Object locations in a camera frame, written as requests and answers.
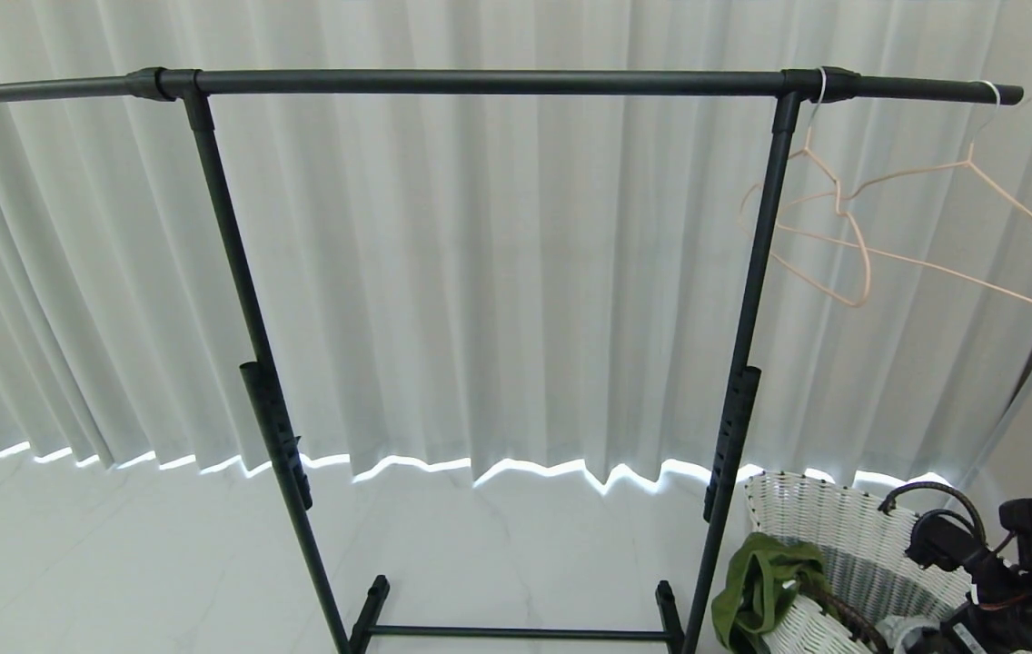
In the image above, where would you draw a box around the white curtain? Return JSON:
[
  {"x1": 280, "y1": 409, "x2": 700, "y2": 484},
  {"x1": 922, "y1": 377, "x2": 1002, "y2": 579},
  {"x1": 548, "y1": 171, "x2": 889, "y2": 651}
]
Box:
[{"x1": 0, "y1": 0, "x2": 1032, "y2": 496}]

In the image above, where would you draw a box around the white laundry basket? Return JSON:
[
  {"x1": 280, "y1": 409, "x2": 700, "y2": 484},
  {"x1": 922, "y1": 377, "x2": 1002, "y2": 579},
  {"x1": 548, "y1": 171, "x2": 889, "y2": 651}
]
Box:
[{"x1": 741, "y1": 470, "x2": 982, "y2": 654}]

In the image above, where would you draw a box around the pink clothes hanger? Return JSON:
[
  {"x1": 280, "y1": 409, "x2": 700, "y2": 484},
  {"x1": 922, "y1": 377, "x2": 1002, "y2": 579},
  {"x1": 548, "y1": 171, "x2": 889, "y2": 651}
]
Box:
[
  {"x1": 773, "y1": 80, "x2": 1032, "y2": 328},
  {"x1": 739, "y1": 71, "x2": 873, "y2": 309}
]

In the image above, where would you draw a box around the green garment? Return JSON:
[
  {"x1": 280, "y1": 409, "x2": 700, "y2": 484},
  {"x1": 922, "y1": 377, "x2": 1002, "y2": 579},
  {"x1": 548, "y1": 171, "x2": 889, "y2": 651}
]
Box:
[{"x1": 711, "y1": 532, "x2": 832, "y2": 654}]

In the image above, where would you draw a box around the black clothes rack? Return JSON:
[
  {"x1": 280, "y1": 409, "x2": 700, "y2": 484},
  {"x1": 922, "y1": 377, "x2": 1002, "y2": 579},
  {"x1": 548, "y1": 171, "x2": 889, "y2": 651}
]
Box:
[{"x1": 0, "y1": 65, "x2": 1024, "y2": 654}]

